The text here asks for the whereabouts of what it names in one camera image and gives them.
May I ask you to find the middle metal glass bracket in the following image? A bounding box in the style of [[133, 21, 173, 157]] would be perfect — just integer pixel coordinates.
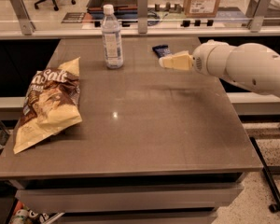
[[137, 0, 147, 34]]

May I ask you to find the cardboard box with label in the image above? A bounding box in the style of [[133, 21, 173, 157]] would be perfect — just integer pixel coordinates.
[[183, 0, 220, 18]]

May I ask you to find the clear plastic water bottle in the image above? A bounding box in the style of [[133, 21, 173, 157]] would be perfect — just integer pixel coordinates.
[[102, 4, 123, 69]]

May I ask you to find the dark blue rxbar wrapper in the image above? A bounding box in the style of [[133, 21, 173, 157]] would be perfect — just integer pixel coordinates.
[[152, 45, 171, 58]]

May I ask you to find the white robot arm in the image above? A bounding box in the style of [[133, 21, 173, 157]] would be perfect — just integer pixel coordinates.
[[159, 40, 280, 98]]

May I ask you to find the black floor bar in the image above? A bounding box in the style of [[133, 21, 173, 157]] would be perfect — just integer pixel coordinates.
[[250, 137, 280, 213]]

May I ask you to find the metal glass bracket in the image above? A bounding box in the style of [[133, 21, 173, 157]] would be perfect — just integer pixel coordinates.
[[137, 0, 147, 34], [246, 0, 271, 33], [9, 0, 35, 35]]

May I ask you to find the right metal glass bracket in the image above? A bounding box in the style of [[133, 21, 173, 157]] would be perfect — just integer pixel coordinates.
[[246, 0, 271, 33]]

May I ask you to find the sea salt chips bag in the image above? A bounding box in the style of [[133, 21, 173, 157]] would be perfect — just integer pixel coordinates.
[[13, 58, 82, 154]]

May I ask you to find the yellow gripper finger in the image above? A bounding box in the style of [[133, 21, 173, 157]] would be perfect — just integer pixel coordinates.
[[159, 50, 192, 71]]

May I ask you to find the left metal glass bracket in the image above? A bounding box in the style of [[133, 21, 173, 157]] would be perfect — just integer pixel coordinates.
[[9, 0, 35, 35]]

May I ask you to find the grey table drawer unit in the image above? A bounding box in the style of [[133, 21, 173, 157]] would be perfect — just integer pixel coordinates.
[[13, 171, 244, 224]]

